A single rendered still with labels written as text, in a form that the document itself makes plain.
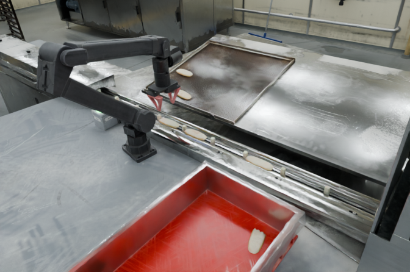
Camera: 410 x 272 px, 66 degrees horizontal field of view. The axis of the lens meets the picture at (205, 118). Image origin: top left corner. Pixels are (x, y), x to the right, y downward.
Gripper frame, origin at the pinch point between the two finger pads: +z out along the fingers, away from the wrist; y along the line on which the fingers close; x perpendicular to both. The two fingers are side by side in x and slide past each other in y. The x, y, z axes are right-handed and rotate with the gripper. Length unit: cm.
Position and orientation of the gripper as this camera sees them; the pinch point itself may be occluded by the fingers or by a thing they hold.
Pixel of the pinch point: (165, 105)
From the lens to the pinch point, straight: 125.8
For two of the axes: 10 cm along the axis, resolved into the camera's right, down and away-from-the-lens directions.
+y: 6.3, -4.4, 6.4
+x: -7.7, -3.0, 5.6
